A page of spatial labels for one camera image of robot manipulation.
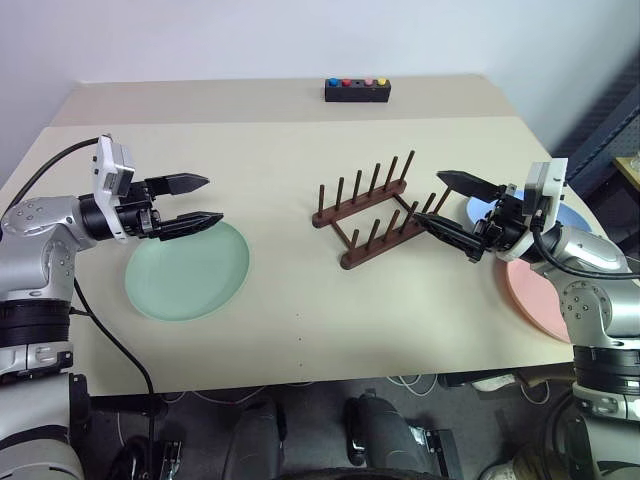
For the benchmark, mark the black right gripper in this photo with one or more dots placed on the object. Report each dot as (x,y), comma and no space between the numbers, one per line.
(505,225)

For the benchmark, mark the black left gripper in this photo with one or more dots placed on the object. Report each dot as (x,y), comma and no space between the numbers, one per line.
(137,210)

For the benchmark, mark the blue plate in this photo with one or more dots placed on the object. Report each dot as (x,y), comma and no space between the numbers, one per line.
(477,207)

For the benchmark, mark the green plate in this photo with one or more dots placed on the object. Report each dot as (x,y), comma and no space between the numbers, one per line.
(190,275)

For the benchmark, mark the wooden dish rack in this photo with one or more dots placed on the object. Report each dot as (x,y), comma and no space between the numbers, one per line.
(380,248)

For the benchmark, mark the red plate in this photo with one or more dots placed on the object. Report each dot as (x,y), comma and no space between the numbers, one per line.
(530,300)

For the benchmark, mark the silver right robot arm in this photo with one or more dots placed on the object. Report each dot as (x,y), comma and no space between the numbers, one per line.
(590,250)

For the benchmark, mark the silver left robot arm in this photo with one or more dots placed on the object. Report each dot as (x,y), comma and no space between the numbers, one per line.
(45,215)

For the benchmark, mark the black button box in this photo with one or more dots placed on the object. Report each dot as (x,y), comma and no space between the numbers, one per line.
(357,95)

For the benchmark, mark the black perforated shelf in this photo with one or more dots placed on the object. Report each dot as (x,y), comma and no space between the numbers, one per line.
(605,115)

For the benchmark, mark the yellow wooden box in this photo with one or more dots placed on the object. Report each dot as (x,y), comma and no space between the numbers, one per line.
(629,172)

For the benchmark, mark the dark rounded shape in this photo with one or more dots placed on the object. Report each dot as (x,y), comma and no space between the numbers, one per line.
(255,440)
(380,435)

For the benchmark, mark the white shoe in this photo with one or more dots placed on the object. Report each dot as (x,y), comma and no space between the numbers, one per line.
(502,470)

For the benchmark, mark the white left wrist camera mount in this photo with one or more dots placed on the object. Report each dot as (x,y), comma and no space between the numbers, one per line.
(107,165)

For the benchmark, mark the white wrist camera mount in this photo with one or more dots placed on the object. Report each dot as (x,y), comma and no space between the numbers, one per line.
(107,165)
(552,185)

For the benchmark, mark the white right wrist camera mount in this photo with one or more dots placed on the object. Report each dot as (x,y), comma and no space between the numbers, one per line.
(552,185)

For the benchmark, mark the black table frame bar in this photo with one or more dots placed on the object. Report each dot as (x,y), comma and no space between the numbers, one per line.
(120,404)

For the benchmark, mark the black metal bracket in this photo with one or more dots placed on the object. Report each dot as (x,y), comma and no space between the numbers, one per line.
(440,452)

